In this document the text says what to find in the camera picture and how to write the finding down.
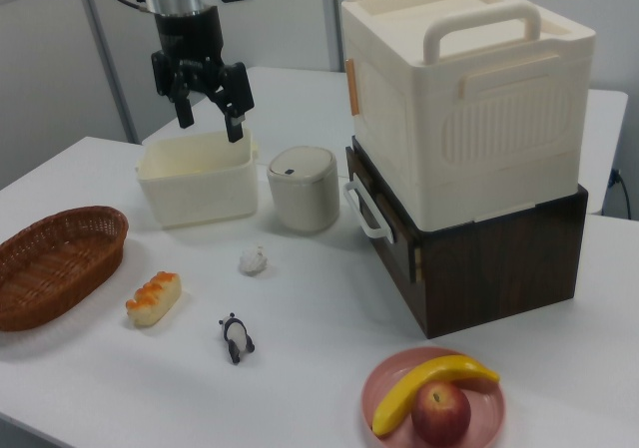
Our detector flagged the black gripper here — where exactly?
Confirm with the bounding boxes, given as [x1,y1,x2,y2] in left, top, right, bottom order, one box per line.
[150,6,256,144]

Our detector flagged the bread roll with orange topping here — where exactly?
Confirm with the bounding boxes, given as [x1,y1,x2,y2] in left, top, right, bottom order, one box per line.
[124,270,182,327]

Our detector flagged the brown wicker basket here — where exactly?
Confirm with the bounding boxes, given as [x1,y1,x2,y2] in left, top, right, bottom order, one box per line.
[0,206,130,333]

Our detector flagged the cream open plastic bin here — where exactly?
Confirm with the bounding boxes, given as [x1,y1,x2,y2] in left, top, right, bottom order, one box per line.
[135,128,262,230]

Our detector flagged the small cream lidded trash can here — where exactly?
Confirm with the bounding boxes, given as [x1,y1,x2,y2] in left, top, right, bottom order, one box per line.
[266,146,342,233]

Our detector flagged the crumpled white paper ball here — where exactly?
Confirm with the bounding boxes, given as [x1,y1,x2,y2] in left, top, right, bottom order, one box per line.
[238,241,272,276]

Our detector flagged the small panda toy figure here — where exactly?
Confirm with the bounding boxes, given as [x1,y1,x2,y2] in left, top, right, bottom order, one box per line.
[217,311,258,366]

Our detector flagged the dark wood drawer box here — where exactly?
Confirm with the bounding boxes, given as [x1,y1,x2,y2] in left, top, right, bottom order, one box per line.
[344,135,590,340]

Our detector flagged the yellow banana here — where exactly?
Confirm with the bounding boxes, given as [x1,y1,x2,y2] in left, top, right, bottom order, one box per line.
[371,353,501,438]

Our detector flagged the red apple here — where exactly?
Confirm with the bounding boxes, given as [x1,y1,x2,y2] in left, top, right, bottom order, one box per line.
[409,381,473,446]

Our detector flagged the pink plate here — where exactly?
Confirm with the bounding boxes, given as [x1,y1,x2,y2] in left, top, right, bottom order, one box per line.
[360,346,507,448]

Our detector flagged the grey partition frame post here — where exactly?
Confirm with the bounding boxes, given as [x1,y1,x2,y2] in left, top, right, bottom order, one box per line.
[73,0,140,146]
[326,0,346,74]

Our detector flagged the white drawer handle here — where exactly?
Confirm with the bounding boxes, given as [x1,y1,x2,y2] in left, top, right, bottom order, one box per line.
[341,178,396,244]

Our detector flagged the cream storage box with handles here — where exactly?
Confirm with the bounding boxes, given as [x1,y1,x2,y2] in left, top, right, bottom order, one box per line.
[339,0,598,233]

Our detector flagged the black wall cable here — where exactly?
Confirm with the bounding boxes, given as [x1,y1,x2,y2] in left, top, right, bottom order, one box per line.
[609,168,633,219]

